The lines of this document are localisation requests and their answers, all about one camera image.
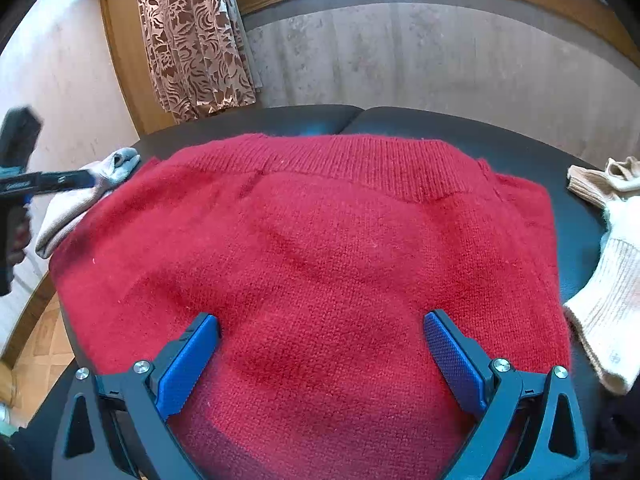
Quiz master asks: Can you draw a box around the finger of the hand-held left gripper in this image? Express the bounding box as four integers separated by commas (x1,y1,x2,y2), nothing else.
21,169,97,196

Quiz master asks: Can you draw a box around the red knitted sweater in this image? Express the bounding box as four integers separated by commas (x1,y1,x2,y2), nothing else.
49,132,574,480

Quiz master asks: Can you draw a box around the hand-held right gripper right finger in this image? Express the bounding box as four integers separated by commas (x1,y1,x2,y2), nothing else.
422,308,592,480

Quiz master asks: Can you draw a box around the person's left hand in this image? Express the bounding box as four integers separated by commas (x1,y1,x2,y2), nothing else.
9,209,33,266

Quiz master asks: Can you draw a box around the folded pale pink cloth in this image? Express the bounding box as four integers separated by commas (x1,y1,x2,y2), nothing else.
35,147,142,261

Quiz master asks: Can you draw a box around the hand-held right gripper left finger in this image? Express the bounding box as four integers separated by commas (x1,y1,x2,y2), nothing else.
51,312,222,480

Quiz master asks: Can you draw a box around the cream knitted sweater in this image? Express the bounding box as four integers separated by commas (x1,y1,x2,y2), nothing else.
562,156,640,397

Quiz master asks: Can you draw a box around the black padded bench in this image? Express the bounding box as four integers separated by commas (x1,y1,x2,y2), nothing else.
50,104,640,480

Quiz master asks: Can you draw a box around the brown floral curtain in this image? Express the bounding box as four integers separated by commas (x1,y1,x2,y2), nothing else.
131,0,262,124

